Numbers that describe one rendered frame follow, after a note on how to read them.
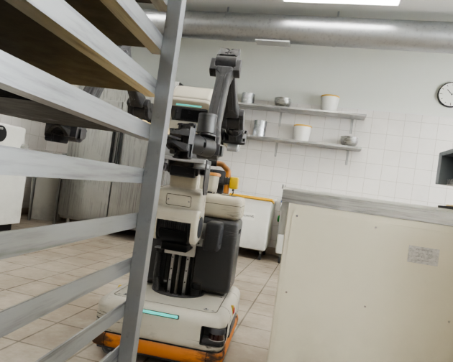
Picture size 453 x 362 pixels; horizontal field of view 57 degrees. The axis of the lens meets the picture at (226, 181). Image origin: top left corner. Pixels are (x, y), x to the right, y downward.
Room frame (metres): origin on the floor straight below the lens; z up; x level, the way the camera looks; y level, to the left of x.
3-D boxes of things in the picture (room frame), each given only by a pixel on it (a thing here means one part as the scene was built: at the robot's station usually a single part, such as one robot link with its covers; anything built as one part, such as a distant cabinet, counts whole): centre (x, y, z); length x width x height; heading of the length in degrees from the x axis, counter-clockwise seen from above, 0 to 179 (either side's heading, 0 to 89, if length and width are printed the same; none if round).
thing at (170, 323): (2.23, 0.17, 0.16); 0.67 x 0.64 x 0.25; 172
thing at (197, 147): (1.20, 0.12, 0.98); 0.07 x 0.07 x 0.10; 52
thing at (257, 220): (5.42, -0.39, 0.39); 0.64 x 0.54 x 0.77; 168
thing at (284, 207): (1.85, -0.28, 0.77); 0.24 x 0.04 x 0.14; 170
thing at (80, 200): (5.69, 1.35, 1.03); 1.40 x 0.91 x 2.05; 77
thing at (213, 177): (2.34, 0.16, 0.87); 0.23 x 0.15 x 0.11; 82
